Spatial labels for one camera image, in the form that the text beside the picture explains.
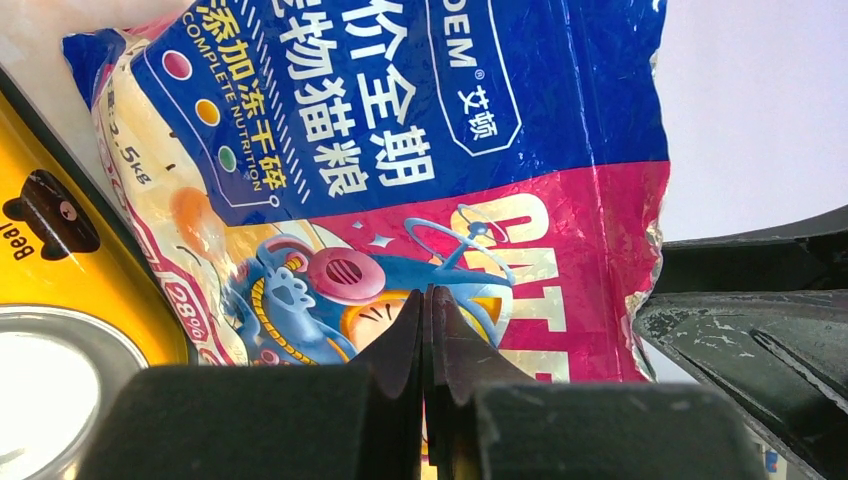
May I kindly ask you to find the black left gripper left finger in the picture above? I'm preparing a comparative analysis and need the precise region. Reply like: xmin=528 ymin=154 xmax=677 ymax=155
xmin=78 ymin=291 xmax=424 ymax=479

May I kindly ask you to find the yellow double pet bowl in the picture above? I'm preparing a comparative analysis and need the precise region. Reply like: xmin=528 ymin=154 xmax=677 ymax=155
xmin=1 ymin=76 xmax=193 ymax=479

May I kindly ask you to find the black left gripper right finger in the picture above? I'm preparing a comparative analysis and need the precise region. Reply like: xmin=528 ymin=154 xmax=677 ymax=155
xmin=423 ymin=286 xmax=765 ymax=479

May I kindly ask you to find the pink blue pet food bag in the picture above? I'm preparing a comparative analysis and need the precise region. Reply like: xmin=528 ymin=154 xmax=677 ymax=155
xmin=61 ymin=1 xmax=670 ymax=382

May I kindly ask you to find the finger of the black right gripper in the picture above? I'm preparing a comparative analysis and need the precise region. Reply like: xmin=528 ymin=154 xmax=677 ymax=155
xmin=633 ymin=291 xmax=847 ymax=479
xmin=653 ymin=206 xmax=847 ymax=294

